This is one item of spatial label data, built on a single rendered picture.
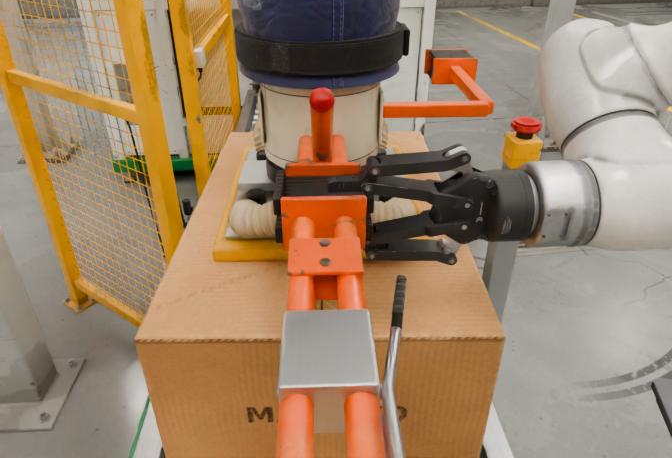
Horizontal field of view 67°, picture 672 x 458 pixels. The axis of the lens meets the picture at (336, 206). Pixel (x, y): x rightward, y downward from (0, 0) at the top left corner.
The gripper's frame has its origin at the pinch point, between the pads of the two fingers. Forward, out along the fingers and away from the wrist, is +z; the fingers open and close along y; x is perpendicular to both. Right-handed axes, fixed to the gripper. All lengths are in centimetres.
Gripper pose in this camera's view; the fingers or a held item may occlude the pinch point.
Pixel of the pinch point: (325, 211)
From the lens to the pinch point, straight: 51.7
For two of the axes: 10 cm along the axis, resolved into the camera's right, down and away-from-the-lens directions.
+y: 0.1, 8.7, 5.0
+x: -0.5, -5.0, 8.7
